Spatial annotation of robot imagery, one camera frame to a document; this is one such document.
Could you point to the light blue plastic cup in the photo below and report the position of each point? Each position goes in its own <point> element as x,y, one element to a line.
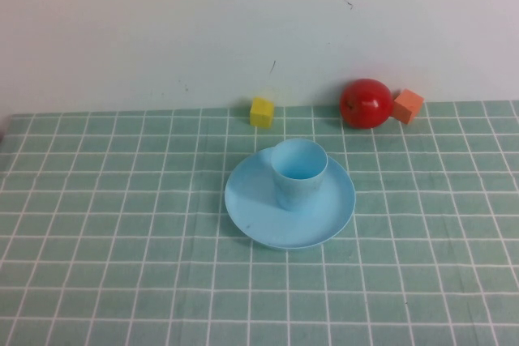
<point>298,192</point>

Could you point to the light blue plastic plate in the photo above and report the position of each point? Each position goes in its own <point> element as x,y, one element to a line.
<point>259,216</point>

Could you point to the yellow cube block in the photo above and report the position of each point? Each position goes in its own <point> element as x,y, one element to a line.
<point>261,113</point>

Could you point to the red apple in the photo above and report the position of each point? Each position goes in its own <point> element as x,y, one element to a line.
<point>367,105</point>

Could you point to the orange cube block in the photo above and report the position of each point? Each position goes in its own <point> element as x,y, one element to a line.
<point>407,107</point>

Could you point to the green checkered tablecloth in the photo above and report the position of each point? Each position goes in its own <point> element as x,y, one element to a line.
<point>121,240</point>

